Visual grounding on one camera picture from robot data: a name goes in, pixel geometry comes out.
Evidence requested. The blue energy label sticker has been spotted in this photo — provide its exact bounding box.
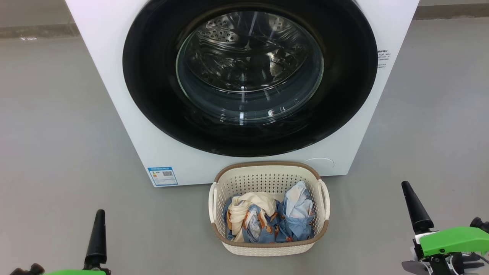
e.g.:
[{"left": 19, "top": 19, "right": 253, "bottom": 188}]
[{"left": 147, "top": 167, "right": 178, "bottom": 187}]

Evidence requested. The white front-load washing machine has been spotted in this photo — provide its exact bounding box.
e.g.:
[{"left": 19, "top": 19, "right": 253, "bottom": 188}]
[{"left": 65, "top": 0, "right": 420, "bottom": 188}]

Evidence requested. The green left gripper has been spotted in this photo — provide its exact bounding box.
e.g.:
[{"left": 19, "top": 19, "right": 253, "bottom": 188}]
[{"left": 40, "top": 209, "right": 112, "bottom": 275}]

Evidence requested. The blue printed garment cream lining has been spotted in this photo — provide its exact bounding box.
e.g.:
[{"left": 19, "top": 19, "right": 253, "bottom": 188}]
[{"left": 223, "top": 192, "right": 285, "bottom": 243}]

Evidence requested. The stainless steel washing machine drum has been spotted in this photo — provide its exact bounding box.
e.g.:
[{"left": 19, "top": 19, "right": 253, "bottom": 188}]
[{"left": 178, "top": 11, "right": 324, "bottom": 92}]

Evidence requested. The washing machine glass door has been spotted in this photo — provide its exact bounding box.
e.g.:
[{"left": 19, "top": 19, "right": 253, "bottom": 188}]
[{"left": 122, "top": 0, "right": 379, "bottom": 157}]

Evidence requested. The cream laundry basket brown rim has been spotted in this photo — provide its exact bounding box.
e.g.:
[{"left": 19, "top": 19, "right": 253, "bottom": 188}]
[{"left": 208, "top": 161, "right": 330, "bottom": 257}]

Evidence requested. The blue printed garment pale lining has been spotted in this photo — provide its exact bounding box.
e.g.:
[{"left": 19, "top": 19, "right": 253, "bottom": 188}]
[{"left": 277, "top": 181, "right": 316, "bottom": 242}]

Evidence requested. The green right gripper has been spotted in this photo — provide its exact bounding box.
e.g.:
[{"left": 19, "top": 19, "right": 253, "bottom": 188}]
[{"left": 401, "top": 181, "right": 489, "bottom": 275}]

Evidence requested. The round white filter cover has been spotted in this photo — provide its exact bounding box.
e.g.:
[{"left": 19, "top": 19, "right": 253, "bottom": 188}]
[{"left": 304, "top": 157, "right": 335, "bottom": 170}]

